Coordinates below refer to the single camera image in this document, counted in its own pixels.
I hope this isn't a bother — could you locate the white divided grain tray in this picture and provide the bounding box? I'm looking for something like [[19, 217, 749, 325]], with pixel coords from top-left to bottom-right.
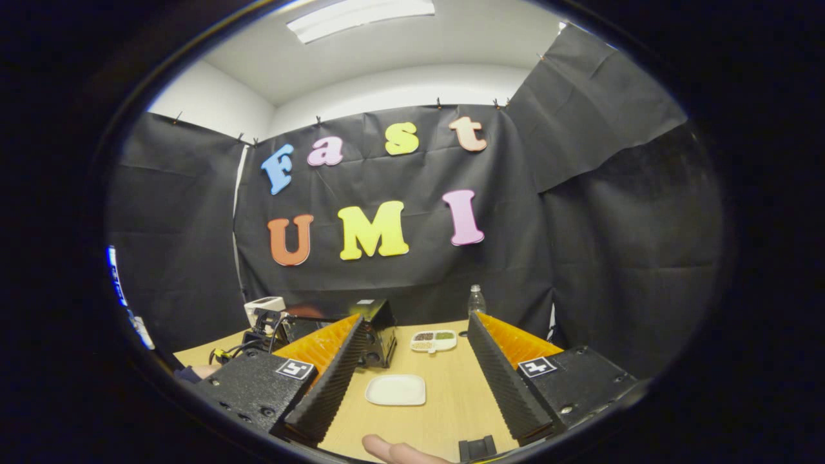
[[410, 330, 458, 353]]

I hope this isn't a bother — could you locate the white square plate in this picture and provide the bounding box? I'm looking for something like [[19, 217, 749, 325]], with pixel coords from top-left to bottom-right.
[[365, 374, 427, 407]]

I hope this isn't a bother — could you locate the white toaster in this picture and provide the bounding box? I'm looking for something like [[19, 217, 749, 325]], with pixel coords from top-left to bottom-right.
[[244, 296, 286, 328]]

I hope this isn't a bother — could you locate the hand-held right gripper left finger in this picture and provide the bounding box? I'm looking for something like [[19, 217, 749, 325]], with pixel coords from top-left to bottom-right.
[[192, 314, 366, 447]]

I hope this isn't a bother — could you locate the ceiling light panel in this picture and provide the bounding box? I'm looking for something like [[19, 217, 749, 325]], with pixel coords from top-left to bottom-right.
[[287, 0, 436, 44]]

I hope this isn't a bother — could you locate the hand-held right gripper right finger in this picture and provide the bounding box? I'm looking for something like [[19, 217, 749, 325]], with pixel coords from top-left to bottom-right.
[[468, 312, 639, 447]]

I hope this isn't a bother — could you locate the black cable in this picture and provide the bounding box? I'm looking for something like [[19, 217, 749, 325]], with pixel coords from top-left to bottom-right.
[[208, 316, 291, 365]]

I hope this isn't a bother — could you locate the black electric oven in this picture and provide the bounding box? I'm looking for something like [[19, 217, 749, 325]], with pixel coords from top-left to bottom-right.
[[284, 298, 398, 369]]

